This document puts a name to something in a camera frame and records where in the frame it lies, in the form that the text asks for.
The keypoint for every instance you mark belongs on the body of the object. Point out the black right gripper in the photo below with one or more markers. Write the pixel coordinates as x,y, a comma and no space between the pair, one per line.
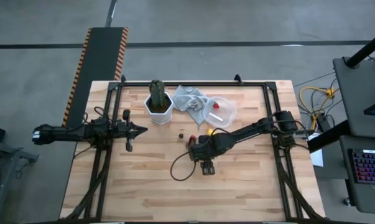
202,151

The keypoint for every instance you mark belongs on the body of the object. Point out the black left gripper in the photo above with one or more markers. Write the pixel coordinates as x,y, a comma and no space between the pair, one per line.
126,130

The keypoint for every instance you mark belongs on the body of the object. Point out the red strawberry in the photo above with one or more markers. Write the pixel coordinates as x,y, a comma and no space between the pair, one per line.
187,144
192,137
216,105

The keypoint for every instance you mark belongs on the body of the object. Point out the yellow lemon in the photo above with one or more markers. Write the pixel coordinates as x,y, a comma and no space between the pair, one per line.
210,131

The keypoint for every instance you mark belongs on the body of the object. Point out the dark grape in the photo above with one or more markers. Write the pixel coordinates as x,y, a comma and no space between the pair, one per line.
181,135

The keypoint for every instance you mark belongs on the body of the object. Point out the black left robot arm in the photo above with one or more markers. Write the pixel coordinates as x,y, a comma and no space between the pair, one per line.
66,133

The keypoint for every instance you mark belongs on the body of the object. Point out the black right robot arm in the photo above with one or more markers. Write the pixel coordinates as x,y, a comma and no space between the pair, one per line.
252,129

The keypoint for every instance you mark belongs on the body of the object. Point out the clear plastic tupperware container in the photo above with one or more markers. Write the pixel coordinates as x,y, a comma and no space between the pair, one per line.
226,109

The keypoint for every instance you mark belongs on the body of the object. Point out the white hexagonal plant pot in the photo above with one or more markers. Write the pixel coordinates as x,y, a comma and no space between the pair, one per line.
159,117

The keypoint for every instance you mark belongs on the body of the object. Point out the brown potting soil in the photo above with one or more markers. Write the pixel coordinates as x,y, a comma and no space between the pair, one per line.
166,104

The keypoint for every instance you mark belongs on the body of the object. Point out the green cactus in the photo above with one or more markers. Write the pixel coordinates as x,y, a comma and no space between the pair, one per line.
157,93

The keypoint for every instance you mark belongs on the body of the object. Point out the grey waffle cloth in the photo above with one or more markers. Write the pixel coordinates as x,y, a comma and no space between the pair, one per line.
187,99

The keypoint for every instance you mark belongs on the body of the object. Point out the black table clamp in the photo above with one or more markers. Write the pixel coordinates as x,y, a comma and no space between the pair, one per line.
237,78
122,78

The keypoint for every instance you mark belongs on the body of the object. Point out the black hazard-striped floor ramp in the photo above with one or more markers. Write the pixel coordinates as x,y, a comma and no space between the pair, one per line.
103,53

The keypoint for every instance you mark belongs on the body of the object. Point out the white paper sheet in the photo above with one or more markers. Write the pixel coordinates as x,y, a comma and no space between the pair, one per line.
318,160

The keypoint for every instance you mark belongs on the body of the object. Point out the black diagonal beam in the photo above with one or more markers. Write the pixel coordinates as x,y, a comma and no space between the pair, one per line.
325,137

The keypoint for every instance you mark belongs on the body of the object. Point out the black power strip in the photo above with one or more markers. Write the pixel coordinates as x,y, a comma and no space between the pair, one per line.
323,122

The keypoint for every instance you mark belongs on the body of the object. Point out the grey metal stand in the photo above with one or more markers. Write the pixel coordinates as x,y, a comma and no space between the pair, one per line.
0,152

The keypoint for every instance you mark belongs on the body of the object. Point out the desk caster wheel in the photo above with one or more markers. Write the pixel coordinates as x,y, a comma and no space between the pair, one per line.
346,201

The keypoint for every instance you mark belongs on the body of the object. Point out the grey desk top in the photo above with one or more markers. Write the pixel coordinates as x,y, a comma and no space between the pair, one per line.
358,93

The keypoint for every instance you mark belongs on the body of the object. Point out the backlit black keyboard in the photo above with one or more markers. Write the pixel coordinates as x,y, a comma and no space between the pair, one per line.
369,166

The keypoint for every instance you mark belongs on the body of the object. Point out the dark grey desk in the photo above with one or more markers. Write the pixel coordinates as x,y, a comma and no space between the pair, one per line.
367,196

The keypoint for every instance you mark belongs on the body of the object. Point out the black pole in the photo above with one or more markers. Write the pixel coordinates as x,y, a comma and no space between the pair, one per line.
364,49

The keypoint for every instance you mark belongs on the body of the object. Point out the black aluminium table frame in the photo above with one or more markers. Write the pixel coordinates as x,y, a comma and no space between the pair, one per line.
190,84

